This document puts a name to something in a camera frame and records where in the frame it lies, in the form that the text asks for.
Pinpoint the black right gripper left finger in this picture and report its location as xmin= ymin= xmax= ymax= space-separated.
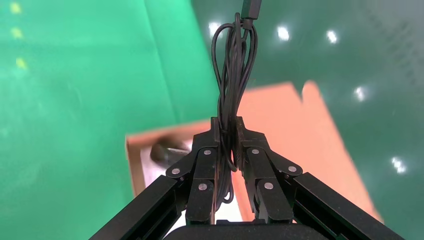
xmin=89 ymin=116 xmax=221 ymax=240

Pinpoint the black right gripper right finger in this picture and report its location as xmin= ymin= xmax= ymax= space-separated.
xmin=235 ymin=116 xmax=406 ymax=240

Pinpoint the black USB cable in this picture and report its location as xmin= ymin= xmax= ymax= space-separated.
xmin=149 ymin=0 xmax=263 ymax=213

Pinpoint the orange cardboard box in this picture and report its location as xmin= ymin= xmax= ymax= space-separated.
xmin=125 ymin=80 xmax=385 ymax=226

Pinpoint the green table cloth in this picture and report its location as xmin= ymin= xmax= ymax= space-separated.
xmin=0 ymin=0 xmax=221 ymax=240

